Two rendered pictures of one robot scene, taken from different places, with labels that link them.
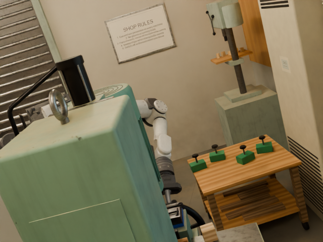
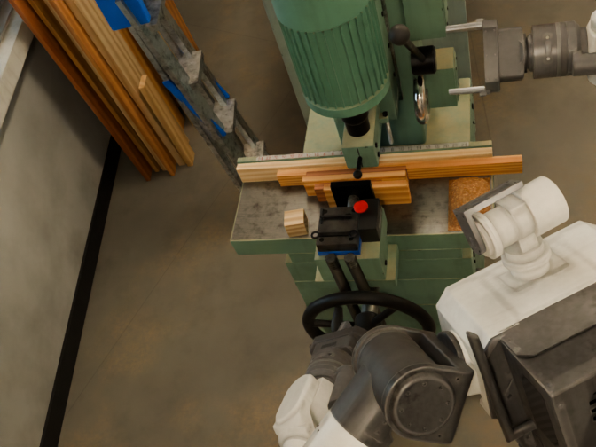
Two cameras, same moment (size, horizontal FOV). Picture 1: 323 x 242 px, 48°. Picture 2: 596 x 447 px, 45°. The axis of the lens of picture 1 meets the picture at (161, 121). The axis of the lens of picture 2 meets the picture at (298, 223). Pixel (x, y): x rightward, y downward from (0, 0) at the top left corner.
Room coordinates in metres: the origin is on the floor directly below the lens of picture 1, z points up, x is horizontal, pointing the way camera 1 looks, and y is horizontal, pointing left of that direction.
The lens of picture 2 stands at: (2.00, 0.32, 2.19)
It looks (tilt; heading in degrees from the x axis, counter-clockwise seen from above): 52 degrees down; 200
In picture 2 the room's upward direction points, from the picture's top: 24 degrees counter-clockwise
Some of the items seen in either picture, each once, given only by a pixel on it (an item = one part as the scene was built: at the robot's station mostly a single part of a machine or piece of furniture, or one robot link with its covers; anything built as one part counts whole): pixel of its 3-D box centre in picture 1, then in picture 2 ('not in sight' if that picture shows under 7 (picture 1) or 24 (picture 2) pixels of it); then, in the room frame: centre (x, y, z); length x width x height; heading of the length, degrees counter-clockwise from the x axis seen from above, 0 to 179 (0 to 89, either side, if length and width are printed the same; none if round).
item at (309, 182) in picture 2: not in sight; (355, 184); (0.97, 0.10, 0.93); 0.24 x 0.01 x 0.06; 84
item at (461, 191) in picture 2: not in sight; (468, 199); (1.05, 0.35, 0.92); 0.14 x 0.09 x 0.04; 174
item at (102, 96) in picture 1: (81, 95); not in sight; (0.80, 0.15, 1.53); 0.08 x 0.08 x 0.17; 84
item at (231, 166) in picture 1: (244, 186); not in sight; (2.32, -0.43, 0.32); 0.66 x 0.57 x 0.64; 92
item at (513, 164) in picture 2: not in sight; (395, 171); (0.95, 0.19, 0.92); 0.56 x 0.02 x 0.04; 84
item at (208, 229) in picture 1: (208, 232); (296, 223); (1.06, -0.04, 0.92); 0.05 x 0.04 x 0.04; 91
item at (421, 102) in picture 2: not in sight; (421, 97); (0.82, 0.28, 1.02); 0.12 x 0.03 x 0.12; 174
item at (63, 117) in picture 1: (59, 106); not in sight; (0.65, 0.17, 1.55); 0.06 x 0.02 x 0.07; 174
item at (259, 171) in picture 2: not in sight; (359, 165); (0.92, 0.11, 0.92); 0.60 x 0.02 x 0.05; 84
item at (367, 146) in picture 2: not in sight; (364, 136); (0.92, 0.14, 1.03); 0.14 x 0.07 x 0.09; 174
